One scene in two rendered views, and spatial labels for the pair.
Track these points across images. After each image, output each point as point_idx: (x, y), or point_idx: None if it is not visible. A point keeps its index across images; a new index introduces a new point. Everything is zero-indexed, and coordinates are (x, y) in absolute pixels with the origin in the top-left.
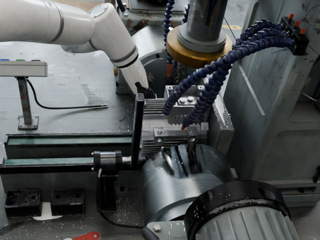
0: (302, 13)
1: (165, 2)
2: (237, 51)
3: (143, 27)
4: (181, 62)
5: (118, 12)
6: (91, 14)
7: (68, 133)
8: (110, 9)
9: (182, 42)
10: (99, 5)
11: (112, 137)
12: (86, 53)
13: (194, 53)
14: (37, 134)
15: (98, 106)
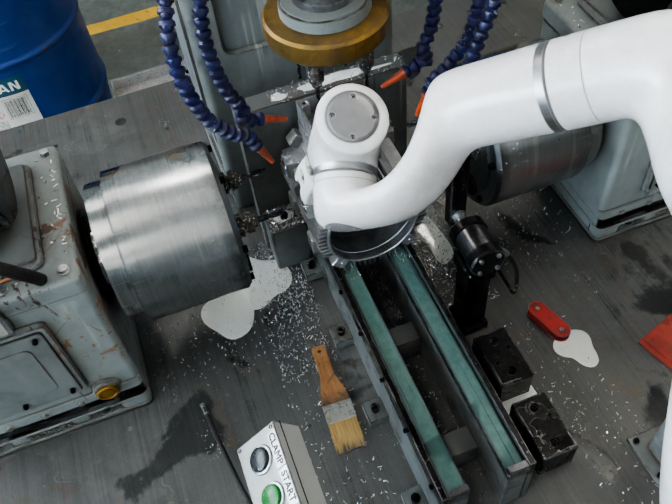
0: None
1: (12, 185)
2: None
3: (95, 238)
4: (386, 35)
5: (10, 316)
6: (358, 131)
7: (387, 379)
8: (356, 85)
9: (359, 18)
10: (324, 120)
11: (361, 308)
12: None
13: (377, 6)
14: (416, 436)
15: (211, 420)
